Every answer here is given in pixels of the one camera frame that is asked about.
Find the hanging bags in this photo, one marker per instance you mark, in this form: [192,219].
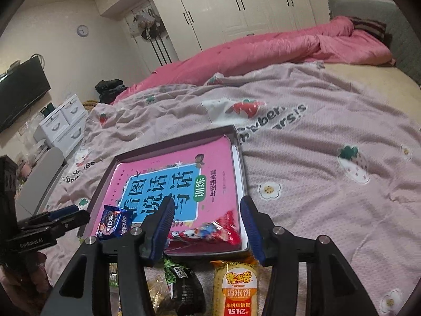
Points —
[144,23]

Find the white drawer cabinet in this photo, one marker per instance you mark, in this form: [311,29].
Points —
[65,125]

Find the pink children's book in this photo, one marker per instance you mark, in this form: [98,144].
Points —
[158,164]

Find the pile of black clothes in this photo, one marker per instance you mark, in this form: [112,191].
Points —
[110,90]

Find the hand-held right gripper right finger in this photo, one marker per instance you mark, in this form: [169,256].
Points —
[251,228]

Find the grey chair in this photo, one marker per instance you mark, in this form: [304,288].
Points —
[42,174]

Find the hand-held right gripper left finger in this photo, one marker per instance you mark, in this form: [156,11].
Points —
[162,228]

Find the red snack packet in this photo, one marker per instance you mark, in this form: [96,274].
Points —
[223,227]

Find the blue cookie packet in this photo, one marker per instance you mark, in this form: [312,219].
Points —
[113,222]

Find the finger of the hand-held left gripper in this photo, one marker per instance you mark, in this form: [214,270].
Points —
[62,212]
[77,219]

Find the clear yellowish snack packet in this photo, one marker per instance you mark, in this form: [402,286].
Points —
[161,299]

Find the pink quilt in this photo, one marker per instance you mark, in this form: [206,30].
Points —
[263,49]

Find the white wardrobe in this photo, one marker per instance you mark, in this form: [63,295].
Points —
[250,3]

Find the black green pea packet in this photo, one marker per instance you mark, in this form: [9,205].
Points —
[184,289]

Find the black television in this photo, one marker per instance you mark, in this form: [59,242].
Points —
[23,95]

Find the grey headboard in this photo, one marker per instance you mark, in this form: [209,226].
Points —
[404,33]

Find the beige mattress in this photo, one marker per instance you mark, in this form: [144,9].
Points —
[378,72]

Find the dark green bottles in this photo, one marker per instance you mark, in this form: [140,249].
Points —
[47,109]

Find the shallow cardboard box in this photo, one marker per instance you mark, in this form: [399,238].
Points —
[164,144]

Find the round wall clock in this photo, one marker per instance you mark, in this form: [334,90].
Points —
[83,31]

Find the striped pillow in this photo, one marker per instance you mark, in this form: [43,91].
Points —
[370,26]

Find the yellow rice cracker packet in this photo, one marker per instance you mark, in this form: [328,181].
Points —
[235,289]

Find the pink strawberry printed blanket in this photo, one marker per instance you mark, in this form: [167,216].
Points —
[312,144]

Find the woven basket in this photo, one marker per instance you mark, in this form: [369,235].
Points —
[89,104]

